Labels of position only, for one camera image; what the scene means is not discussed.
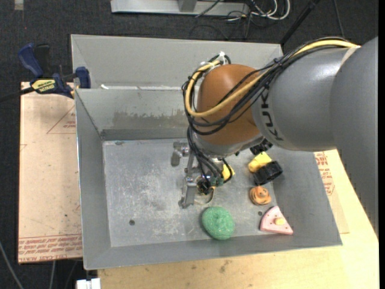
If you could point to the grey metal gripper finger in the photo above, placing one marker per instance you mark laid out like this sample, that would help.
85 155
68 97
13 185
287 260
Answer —
179 153
188 193

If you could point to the green round scrubber sponge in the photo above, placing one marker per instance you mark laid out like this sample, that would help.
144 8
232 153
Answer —
218 223

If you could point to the grey metal bin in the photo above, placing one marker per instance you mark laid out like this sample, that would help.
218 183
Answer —
144 191

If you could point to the yellow toy vehicle, black wheels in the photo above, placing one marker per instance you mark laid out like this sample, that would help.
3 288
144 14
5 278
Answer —
261 161

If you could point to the orange striped toy animal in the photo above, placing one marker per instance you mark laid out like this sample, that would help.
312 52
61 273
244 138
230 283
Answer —
259 196

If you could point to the pink wedge toy cake slice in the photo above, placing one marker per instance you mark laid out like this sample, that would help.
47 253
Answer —
272 224

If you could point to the brown cardboard board, red print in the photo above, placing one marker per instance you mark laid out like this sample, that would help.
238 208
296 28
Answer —
48 176

